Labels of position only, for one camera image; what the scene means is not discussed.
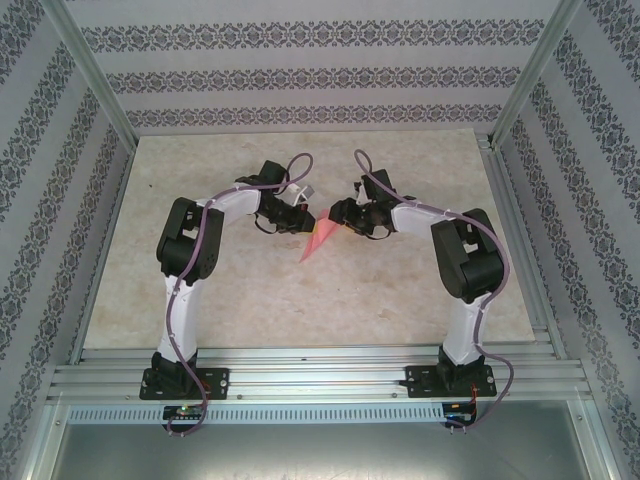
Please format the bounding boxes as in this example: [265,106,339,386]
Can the pink paper sheet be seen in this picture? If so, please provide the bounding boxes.
[298,211,344,264]

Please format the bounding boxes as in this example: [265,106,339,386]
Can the grey sheet metal panel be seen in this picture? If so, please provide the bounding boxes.
[44,422,609,480]

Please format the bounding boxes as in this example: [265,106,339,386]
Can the aluminium side rail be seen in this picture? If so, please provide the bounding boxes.
[69,142,137,364]
[477,132,569,360]

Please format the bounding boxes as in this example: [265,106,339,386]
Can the aluminium mounting rail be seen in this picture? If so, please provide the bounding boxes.
[47,344,596,405]

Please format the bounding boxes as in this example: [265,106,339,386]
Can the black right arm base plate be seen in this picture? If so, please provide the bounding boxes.
[405,364,497,400]

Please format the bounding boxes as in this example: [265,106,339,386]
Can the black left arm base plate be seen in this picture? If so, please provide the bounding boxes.
[141,366,231,401]

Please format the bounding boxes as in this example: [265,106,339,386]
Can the grey slotted cable duct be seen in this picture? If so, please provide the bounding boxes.
[67,403,446,425]

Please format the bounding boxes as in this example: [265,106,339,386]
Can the aluminium frame post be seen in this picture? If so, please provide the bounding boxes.
[492,0,587,147]
[43,0,140,147]

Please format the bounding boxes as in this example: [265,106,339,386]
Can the aluminium lower frame beam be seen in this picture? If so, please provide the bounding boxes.
[27,402,69,480]
[574,399,619,480]

